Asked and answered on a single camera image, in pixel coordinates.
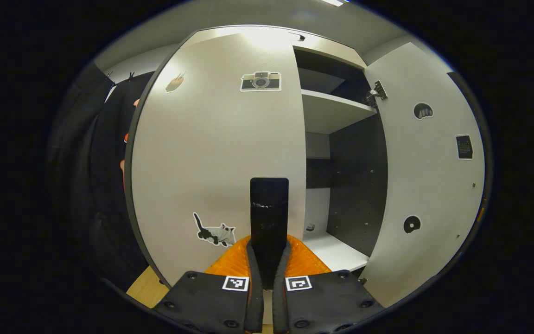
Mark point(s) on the beige cabinet door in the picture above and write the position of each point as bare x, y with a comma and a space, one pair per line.
211, 153
429, 185

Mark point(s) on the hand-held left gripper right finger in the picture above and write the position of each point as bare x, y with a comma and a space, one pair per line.
280, 301

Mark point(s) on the beige double-door shoe cabinet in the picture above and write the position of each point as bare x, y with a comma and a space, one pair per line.
332, 111

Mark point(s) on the long ceiling light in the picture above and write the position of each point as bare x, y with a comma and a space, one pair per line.
336, 2

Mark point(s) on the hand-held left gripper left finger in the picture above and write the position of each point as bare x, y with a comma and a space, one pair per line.
255, 301

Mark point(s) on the black backdrop cloth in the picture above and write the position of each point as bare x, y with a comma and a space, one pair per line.
95, 185

